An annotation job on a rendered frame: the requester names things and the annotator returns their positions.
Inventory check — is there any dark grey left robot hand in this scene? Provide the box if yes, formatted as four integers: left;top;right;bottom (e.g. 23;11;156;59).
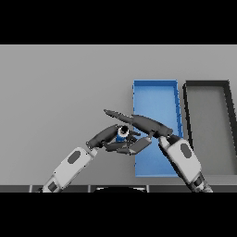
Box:
85;123;143;153

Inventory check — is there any blue bin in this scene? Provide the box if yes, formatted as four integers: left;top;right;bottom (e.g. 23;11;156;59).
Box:
132;80;185;178

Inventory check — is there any dark grey bin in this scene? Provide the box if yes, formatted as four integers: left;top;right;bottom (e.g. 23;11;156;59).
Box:
181;80;237;177

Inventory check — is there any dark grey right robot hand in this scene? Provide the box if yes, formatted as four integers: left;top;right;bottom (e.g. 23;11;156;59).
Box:
103;108;181;156

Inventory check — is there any blue pipe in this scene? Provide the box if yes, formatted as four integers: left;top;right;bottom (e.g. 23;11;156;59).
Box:
115;124;131;143

